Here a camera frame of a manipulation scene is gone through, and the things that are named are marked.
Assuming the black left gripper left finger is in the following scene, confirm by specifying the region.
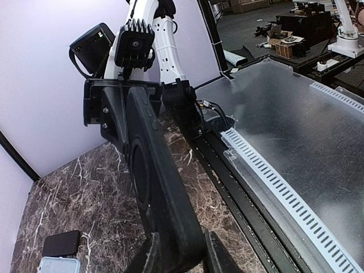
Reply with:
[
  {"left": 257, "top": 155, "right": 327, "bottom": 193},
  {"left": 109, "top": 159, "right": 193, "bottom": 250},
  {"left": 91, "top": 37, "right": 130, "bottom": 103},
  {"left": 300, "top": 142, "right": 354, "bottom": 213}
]
[{"left": 125, "top": 232, "right": 162, "bottom": 273}]

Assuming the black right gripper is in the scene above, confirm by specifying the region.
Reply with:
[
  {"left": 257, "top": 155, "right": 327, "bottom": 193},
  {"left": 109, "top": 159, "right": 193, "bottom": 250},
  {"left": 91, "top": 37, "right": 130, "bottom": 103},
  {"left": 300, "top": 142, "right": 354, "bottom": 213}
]
[{"left": 83, "top": 78, "right": 162, "bottom": 162}]

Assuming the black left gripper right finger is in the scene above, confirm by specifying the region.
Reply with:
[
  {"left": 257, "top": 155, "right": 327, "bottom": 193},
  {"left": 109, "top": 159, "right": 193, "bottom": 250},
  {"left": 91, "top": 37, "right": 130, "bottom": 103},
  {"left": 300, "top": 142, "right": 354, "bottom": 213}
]
[{"left": 203, "top": 230, "right": 243, "bottom": 273}]

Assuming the black phone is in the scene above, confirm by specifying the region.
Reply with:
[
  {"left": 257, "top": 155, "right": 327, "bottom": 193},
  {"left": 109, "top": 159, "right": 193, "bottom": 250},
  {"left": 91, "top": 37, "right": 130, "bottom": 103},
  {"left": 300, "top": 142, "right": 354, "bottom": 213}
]
[{"left": 42, "top": 230, "right": 81, "bottom": 257}]

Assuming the light blue phone case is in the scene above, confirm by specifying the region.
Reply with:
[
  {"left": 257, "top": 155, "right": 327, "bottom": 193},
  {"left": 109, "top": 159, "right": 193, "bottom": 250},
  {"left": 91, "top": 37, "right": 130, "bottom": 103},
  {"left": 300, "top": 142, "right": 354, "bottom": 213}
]
[{"left": 38, "top": 257, "right": 81, "bottom": 273}]

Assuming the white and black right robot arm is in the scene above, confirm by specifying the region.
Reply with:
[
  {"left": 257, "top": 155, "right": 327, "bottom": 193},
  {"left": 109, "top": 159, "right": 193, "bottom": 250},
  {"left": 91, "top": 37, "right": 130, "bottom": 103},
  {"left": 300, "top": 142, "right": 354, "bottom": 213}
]
[{"left": 69, "top": 1, "right": 203, "bottom": 158}]

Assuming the black front table rail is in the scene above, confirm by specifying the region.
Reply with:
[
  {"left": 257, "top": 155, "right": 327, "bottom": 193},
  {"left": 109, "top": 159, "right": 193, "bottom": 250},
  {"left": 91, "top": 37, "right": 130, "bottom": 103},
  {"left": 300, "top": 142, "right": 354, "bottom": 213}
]
[{"left": 170, "top": 107, "right": 313, "bottom": 273}]

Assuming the black right corner post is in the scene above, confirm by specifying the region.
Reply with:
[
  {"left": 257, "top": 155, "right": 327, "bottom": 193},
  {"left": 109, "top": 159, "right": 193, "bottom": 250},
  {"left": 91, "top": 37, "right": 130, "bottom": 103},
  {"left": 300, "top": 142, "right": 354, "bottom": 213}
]
[{"left": 0, "top": 131, "right": 40, "bottom": 182}]

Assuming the white slotted cable duct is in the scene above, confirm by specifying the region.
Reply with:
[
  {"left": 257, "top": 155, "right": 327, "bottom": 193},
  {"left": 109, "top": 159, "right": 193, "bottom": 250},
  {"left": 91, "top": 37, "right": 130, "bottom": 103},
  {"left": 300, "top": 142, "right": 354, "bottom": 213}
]
[{"left": 221, "top": 80, "right": 363, "bottom": 272}]

